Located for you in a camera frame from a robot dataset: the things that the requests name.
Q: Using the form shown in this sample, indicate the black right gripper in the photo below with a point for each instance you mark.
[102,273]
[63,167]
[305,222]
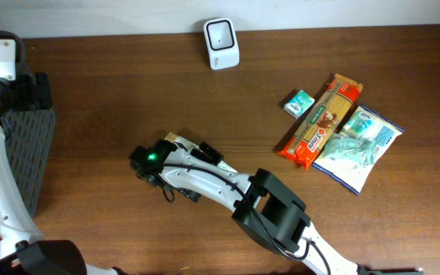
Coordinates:
[214,156]

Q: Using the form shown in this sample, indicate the white tube with cork cap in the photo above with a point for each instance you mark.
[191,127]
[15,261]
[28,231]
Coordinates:
[189,145]

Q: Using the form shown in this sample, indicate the small teal tissue pack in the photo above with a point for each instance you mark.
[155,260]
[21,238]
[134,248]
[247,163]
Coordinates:
[299,104]

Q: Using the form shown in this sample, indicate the orange spaghetti package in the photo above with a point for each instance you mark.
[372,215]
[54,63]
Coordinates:
[321,122]

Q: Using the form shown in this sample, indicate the teal wet wipes pouch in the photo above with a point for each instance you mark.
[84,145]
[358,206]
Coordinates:
[341,147]

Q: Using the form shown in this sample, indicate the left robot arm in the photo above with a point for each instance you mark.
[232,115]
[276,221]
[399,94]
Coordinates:
[23,248]

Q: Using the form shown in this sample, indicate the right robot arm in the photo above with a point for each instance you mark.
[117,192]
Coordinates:
[263,207]

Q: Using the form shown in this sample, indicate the white barcode scanner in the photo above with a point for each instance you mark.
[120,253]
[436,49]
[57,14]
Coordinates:
[222,44]

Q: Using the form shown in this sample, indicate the grey plastic basket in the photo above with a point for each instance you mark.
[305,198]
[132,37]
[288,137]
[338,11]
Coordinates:
[28,118]

